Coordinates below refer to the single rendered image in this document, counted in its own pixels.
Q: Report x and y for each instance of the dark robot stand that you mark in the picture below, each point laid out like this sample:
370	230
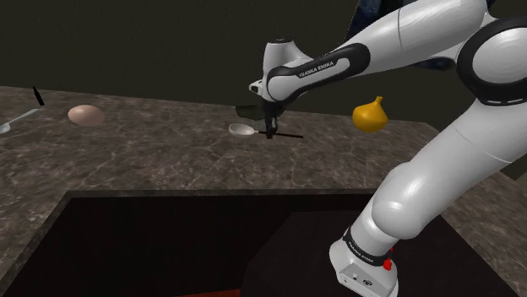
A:
296	255

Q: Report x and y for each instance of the yellow onion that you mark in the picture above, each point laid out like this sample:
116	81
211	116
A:
369	117

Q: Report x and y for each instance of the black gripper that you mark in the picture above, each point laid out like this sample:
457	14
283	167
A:
271	112

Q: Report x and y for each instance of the beige egg-shaped thing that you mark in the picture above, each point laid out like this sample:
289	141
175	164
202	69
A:
85	115

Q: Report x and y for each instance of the silver spoon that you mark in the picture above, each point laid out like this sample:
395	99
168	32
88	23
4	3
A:
16	119

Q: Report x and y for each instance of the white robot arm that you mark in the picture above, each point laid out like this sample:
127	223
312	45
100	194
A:
436	177

